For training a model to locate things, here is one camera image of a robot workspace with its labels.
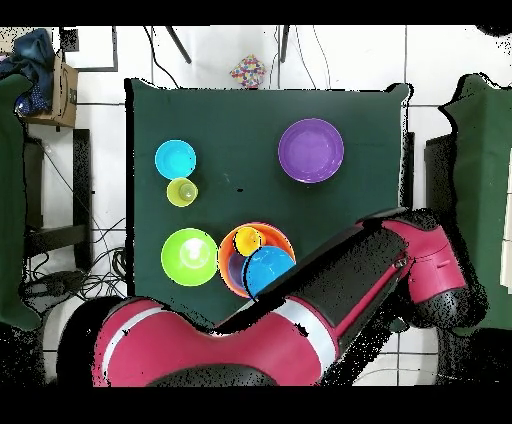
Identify yellow-orange plastic cup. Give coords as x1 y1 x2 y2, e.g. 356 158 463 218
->
232 226 265 257

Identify large orange plastic bowl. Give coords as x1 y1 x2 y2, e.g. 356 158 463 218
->
218 222 297 300

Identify large blue plastic bowl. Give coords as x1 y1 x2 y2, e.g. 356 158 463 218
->
242 245 298 300

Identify translucent blue ribbed bowl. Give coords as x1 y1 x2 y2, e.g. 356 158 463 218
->
227 251 248 291

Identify translucent yellow plastic cup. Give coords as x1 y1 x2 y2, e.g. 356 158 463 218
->
166 176 200 208

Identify purple plastic bowl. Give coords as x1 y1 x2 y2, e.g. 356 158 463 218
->
277 117 345 185

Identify green plastic bowl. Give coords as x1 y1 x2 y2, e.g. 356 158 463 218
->
160 227 220 288

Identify small cyan plastic bowl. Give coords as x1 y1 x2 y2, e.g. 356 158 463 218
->
154 138 198 181

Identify dark green tablecloth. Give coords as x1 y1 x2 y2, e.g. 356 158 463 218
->
124 77 413 333

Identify colourful patterned box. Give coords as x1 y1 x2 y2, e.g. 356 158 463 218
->
229 54 268 90

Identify brown cardboard box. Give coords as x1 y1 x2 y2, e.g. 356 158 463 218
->
21 49 80 130

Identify green cloth covered table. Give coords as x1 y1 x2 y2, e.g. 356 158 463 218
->
437 72 512 337
0 73 43 331

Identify blue fabric bundle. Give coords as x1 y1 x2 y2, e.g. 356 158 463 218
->
0 27 55 117

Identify black bench frame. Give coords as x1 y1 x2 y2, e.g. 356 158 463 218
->
22 127 94 273

